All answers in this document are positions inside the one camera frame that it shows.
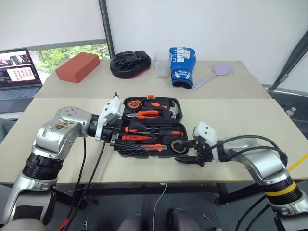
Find black diagonal support bar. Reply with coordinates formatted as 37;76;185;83
271;30;308;91

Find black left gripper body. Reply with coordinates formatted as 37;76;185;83
102;117;124;147

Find black orange handled screwdriver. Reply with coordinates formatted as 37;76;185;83
144;129;185;140

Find white thin cable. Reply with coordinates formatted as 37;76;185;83
153;182;168;231

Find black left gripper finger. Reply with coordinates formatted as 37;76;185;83
121;120;145;132
115;141;148;154

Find red brown foam block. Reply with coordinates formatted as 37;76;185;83
55;51;101;84

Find orange handled pliers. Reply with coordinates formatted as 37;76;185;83
125;109;160;120

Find black table leg frame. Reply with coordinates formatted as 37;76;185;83
215;182;267;206

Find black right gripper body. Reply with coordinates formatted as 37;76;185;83
192;137;215;168

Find yellow strip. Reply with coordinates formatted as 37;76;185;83
288;153;308;173

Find black tape roll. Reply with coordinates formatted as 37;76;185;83
170;139;190;155

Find steel claw hammer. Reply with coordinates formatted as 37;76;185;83
168;101;181;120

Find orange utility knife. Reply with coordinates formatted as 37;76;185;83
139;143;168;153

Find clear plastic cup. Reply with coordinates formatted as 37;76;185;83
154;51;171;80

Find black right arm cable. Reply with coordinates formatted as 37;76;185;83
220;146;289;166
211;135;288;157

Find grey window frame post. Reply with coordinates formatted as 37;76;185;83
98;0;115;60

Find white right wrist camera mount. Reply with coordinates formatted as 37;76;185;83
192;121;218;146

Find black boxing focus pad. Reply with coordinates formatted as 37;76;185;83
109;50;153;79

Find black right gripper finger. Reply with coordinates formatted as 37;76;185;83
174;155;199;165
177;139;197;148

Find blue boxing glove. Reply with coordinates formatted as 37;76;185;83
168;46;197;90

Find open laptop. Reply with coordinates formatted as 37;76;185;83
0;49;44;114

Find clear water bottle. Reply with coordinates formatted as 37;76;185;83
285;107;297;119

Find black orange tape measure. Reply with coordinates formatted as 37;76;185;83
126;99;144;112

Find black tool case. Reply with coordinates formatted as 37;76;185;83
113;95;189;159

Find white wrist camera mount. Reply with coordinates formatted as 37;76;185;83
94;96;122;142
192;121;218;146

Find dark rounded shape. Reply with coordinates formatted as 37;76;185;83
167;208;201;231

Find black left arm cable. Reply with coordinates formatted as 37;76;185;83
68;136;87;217
57;141;107;231

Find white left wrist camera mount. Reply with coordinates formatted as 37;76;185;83
94;96;122;142

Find orange black handled tool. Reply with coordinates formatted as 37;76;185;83
143;101;169;112

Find thin orange black screwdriver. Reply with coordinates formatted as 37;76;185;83
124;127;160;136

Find small metal hex key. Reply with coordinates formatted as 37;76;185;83
201;211;213;224

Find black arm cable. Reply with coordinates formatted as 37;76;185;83
68;136;87;217
57;141;107;231
211;135;288;157
220;146;289;166

